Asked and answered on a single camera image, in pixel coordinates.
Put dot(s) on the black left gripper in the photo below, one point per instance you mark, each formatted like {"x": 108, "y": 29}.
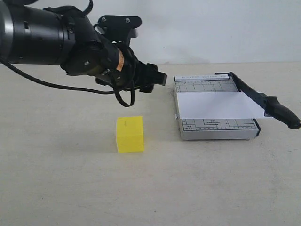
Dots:
{"x": 128, "y": 75}

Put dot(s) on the yellow foam cube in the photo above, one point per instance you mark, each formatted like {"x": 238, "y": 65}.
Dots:
{"x": 129, "y": 134}

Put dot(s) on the white paper sheet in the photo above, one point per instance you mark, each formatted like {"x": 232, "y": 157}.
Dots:
{"x": 218, "y": 105}

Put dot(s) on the black cutter blade lever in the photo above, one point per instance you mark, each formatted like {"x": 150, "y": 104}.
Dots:
{"x": 270, "y": 104}

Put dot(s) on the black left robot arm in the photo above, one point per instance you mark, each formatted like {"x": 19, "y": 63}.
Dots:
{"x": 64, "y": 36}

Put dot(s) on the grey metal paper cutter base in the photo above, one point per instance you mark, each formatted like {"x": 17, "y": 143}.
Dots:
{"x": 212, "y": 129}

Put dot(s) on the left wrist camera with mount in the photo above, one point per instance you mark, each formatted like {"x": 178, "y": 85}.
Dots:
{"x": 119, "y": 28}

